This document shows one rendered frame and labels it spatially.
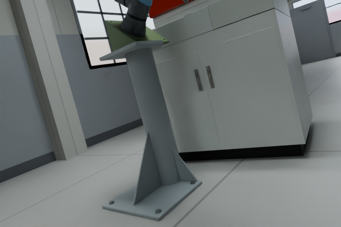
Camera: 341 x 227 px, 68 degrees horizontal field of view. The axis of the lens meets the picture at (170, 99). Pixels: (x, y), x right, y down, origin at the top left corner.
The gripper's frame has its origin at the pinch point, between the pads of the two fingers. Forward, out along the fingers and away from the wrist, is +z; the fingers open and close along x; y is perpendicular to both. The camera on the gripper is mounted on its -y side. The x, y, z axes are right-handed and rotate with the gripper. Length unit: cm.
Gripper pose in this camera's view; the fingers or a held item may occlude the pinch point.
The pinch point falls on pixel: (185, 0)
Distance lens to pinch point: 173.5
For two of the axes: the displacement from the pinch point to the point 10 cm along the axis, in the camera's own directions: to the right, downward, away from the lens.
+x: -8.2, 1.8, 5.5
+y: 5.2, -1.9, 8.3
